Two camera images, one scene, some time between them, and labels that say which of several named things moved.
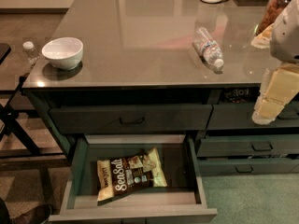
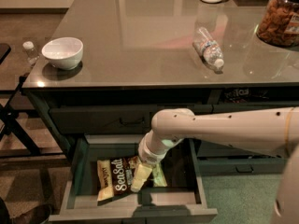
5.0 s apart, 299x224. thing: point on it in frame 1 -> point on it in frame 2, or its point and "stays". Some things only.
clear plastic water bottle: x=208 y=49 stays
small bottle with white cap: x=32 y=53 stays
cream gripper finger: x=270 y=101 -> x=140 y=175
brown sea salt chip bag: x=121 y=176 stays
